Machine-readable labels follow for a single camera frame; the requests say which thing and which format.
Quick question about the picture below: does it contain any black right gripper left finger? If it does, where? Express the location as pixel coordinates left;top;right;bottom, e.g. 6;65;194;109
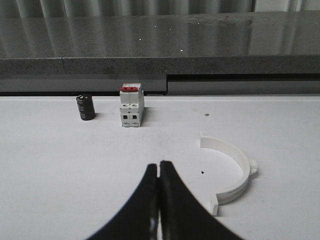
89;164;159;240

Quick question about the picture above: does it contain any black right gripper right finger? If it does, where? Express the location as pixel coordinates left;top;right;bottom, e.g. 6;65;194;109
159;160;241;240

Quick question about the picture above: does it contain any white half-ring pipe clamp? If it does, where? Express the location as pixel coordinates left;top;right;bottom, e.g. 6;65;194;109
200;133;259;216

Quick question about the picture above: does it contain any black cylindrical capacitor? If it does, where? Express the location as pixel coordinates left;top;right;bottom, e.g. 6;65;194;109
76;94;96;121

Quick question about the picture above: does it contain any grey stone counter ledge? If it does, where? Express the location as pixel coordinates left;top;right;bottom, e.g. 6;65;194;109
0;11;320;96

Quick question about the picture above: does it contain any grey corrugated curtain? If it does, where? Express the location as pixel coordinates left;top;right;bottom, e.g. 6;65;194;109
0;0;320;19

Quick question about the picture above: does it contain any white circuit breaker red switch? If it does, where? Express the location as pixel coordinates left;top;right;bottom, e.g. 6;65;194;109
119;83;145;128

